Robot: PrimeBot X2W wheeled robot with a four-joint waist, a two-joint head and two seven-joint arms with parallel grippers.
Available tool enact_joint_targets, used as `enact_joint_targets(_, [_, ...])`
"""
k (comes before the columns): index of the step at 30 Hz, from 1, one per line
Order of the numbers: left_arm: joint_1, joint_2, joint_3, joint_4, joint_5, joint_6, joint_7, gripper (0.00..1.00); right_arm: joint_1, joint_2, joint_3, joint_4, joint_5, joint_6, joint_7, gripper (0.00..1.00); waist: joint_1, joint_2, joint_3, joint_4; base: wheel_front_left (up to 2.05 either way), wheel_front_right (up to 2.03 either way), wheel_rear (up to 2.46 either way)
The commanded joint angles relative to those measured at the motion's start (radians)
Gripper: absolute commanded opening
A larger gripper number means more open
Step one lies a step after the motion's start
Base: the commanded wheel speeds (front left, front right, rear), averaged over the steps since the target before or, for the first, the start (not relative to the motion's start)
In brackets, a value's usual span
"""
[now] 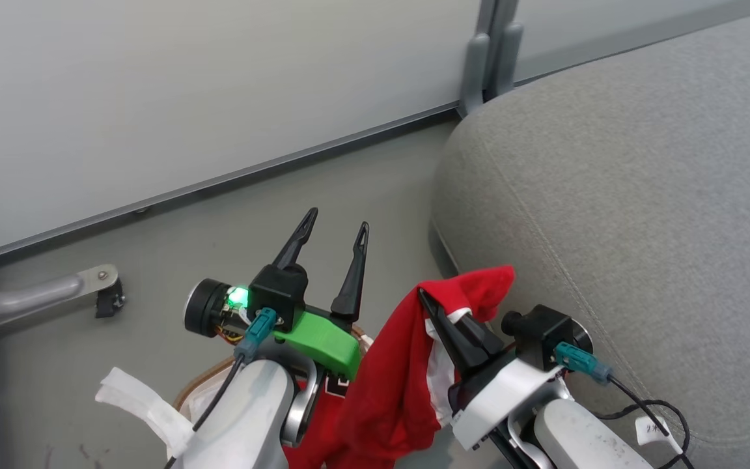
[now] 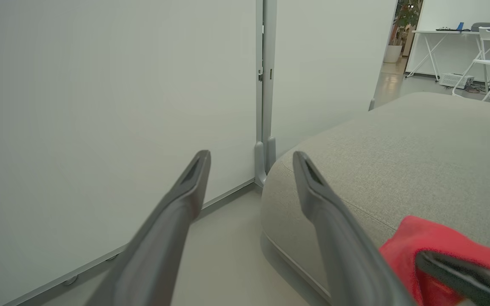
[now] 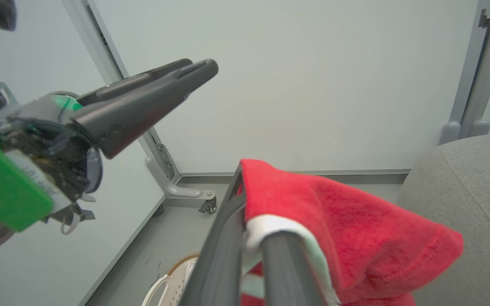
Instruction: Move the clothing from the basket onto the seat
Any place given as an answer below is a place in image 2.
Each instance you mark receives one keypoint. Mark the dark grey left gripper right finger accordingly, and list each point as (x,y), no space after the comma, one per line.
(338,246)

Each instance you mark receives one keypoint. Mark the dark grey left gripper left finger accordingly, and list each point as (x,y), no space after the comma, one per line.
(160,246)

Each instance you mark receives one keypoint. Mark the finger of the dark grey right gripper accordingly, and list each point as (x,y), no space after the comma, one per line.
(470,278)

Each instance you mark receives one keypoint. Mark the red cloth garment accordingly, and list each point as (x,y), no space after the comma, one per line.
(434,234)

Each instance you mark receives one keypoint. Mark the grey fabric sofa seat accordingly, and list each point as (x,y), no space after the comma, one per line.
(419,161)

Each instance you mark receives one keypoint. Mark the large white partition panel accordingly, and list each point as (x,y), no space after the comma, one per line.
(100,127)

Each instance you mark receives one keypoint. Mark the narrow white partition panel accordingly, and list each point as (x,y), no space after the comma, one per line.
(326,68)

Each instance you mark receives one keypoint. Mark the white box on floor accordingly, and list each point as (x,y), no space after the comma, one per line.
(453,80)

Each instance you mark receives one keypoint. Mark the white plant pot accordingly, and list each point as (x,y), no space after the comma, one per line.
(393,54)

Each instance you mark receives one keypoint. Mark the white trestle table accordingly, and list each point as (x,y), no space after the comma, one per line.
(430,46)

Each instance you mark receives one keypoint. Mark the green potted plant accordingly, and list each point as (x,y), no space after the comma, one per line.
(408,17)

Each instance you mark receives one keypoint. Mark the black keyboard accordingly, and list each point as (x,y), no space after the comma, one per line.
(445,29)

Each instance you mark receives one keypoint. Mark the grey bag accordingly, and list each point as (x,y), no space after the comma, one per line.
(483,26)

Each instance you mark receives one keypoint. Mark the grey partition post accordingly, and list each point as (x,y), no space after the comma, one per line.
(267,106)

